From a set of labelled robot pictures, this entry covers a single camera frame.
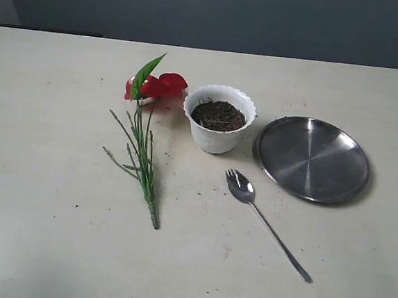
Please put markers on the artificial red flower green stems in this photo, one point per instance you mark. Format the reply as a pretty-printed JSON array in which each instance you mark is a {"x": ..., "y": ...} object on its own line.
[{"x": 145, "y": 91}]

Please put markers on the white scalloped flower pot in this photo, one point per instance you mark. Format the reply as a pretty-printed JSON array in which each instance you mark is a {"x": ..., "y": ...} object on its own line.
[{"x": 218, "y": 142}]

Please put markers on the round stainless steel plate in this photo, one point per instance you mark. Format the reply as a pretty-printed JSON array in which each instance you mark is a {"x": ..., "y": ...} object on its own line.
[{"x": 312, "y": 159}]

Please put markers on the stainless steel spork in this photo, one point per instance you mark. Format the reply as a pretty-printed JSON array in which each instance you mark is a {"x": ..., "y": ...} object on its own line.
[{"x": 243, "y": 190}]

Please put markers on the dark soil in pot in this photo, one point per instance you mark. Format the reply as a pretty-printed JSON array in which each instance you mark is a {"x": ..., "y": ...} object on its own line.
[{"x": 218, "y": 116}]

